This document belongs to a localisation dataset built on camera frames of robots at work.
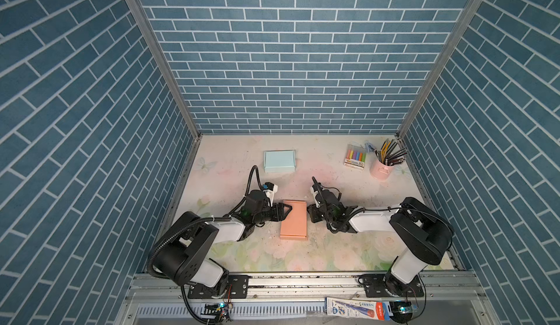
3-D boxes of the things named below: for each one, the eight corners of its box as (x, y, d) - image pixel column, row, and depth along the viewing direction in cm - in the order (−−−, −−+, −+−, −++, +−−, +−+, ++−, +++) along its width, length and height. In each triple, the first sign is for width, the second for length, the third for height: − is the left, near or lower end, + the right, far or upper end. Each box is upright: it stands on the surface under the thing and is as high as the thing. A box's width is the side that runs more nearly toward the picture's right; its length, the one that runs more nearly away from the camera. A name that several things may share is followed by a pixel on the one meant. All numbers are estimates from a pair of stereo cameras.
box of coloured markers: (342, 165, 111) (343, 162, 109) (347, 145, 120) (348, 142, 118) (363, 170, 109) (364, 167, 107) (366, 150, 118) (367, 146, 116)
